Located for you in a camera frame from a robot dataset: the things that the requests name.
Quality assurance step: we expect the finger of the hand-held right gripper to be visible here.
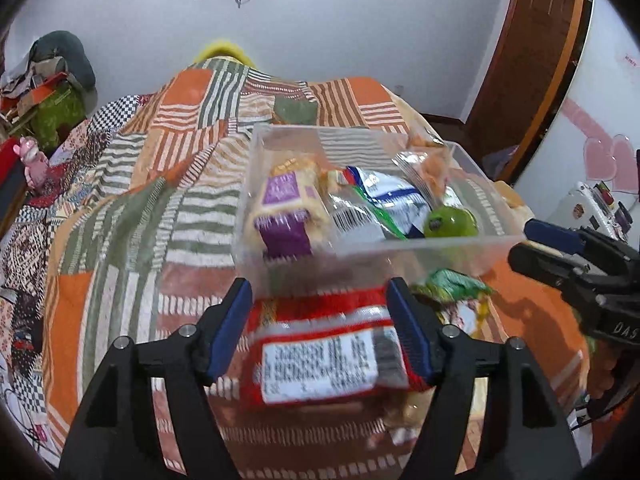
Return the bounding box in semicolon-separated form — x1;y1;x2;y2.
509;241;602;302
524;219;627;267

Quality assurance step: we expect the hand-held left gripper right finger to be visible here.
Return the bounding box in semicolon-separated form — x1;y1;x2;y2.
386;277;585;480

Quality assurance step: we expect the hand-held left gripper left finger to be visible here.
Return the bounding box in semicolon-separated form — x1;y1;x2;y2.
57;277;253;480

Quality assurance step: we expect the red snack packet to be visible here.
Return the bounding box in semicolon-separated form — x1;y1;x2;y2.
240;287;431;411

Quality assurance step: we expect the green round fruit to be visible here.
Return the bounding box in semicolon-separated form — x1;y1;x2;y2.
424;206;478;238

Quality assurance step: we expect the purple label cracker packet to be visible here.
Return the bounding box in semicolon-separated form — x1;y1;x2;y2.
245;160;331;261

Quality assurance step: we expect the clear bag of orange snacks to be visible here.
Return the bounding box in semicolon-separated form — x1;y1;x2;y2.
395;127;456;201

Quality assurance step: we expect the blue white snack packet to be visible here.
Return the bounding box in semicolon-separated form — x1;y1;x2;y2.
345;165;436;238

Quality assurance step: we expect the clear plastic container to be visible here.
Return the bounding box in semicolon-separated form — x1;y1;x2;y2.
232;122;528;293

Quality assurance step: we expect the white appliance with stickers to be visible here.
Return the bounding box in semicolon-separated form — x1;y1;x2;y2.
552;182;636;248

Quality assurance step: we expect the green snack packet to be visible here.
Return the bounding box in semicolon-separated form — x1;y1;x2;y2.
415;269;496;303

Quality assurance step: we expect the yellow brown snack packet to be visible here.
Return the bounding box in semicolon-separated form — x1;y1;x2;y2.
440;295;493;341

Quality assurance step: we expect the yellow cracker packet white label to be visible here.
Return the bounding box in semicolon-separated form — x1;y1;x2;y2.
370;390;436;448

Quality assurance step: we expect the purple cloth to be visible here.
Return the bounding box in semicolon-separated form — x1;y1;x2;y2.
482;145;521;183

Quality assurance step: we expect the white sliding wardrobe door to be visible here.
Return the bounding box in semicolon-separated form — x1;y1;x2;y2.
510;0;640;261

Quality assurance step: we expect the orange green patchwork blanket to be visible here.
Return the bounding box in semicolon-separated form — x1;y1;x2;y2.
45;57;591;480

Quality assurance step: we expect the brown wooden door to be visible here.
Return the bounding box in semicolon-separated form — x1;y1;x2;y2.
465;0;588;181

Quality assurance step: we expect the checkered patchwork quilt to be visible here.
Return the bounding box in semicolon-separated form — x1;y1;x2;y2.
0;92;151;461

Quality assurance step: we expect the pink plush toy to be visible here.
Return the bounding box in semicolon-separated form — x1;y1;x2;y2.
14;136;51;191

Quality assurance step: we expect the red box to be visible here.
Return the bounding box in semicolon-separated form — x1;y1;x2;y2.
0;137;28;226

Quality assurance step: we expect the pile of clutter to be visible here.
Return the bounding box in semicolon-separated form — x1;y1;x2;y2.
0;55;68;126

